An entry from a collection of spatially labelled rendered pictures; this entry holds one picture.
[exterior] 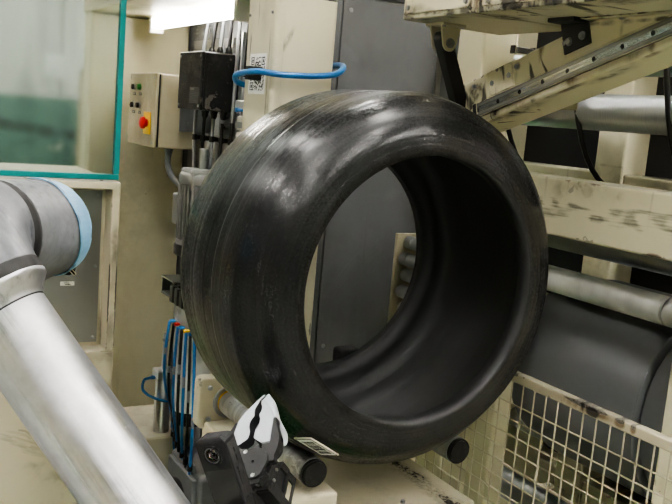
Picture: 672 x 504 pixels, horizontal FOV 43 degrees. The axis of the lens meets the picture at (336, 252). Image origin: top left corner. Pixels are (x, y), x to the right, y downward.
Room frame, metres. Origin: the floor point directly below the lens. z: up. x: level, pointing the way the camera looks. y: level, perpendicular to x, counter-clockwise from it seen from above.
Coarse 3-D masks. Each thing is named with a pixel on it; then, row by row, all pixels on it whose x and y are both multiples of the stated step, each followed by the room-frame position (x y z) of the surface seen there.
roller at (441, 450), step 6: (456, 438) 1.39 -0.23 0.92; (462, 438) 1.39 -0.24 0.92; (444, 444) 1.39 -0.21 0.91; (450, 444) 1.38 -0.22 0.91; (456, 444) 1.38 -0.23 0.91; (462, 444) 1.38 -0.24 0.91; (468, 444) 1.40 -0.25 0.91; (438, 450) 1.40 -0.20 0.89; (444, 450) 1.38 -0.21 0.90; (450, 450) 1.38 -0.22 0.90; (456, 450) 1.38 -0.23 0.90; (462, 450) 1.39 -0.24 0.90; (468, 450) 1.39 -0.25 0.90; (444, 456) 1.39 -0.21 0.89; (450, 456) 1.38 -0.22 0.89; (456, 456) 1.38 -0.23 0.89; (462, 456) 1.39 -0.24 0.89; (456, 462) 1.38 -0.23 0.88
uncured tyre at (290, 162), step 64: (256, 128) 1.36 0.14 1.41; (320, 128) 1.23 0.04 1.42; (384, 128) 1.23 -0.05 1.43; (448, 128) 1.29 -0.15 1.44; (256, 192) 1.20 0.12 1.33; (320, 192) 1.18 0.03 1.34; (448, 192) 1.62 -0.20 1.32; (512, 192) 1.35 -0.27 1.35; (192, 256) 1.29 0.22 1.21; (256, 256) 1.16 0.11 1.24; (448, 256) 1.65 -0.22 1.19; (512, 256) 1.52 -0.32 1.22; (192, 320) 1.31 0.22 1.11; (256, 320) 1.16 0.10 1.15; (448, 320) 1.62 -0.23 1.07; (512, 320) 1.39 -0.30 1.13; (256, 384) 1.18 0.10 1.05; (320, 384) 1.19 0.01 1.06; (384, 384) 1.56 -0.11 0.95; (448, 384) 1.50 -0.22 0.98; (384, 448) 1.26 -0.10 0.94
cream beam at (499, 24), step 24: (408, 0) 1.69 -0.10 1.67; (432, 0) 1.62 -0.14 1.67; (456, 0) 1.56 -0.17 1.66; (480, 0) 1.51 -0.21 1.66; (504, 0) 1.45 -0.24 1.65; (528, 0) 1.40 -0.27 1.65; (552, 0) 1.36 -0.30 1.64; (576, 0) 1.31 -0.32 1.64; (600, 0) 1.28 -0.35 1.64; (624, 0) 1.26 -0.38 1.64; (648, 0) 1.24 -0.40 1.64; (480, 24) 1.67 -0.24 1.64; (504, 24) 1.64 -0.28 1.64; (528, 24) 1.61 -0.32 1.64; (552, 24) 1.58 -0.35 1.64
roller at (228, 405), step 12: (228, 396) 1.51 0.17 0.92; (228, 408) 1.48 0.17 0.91; (240, 408) 1.46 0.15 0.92; (288, 444) 1.30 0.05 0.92; (288, 456) 1.28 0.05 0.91; (300, 456) 1.26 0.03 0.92; (312, 456) 1.26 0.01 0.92; (300, 468) 1.24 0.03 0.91; (312, 468) 1.24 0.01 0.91; (324, 468) 1.25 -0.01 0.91; (300, 480) 1.24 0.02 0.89; (312, 480) 1.24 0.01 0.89
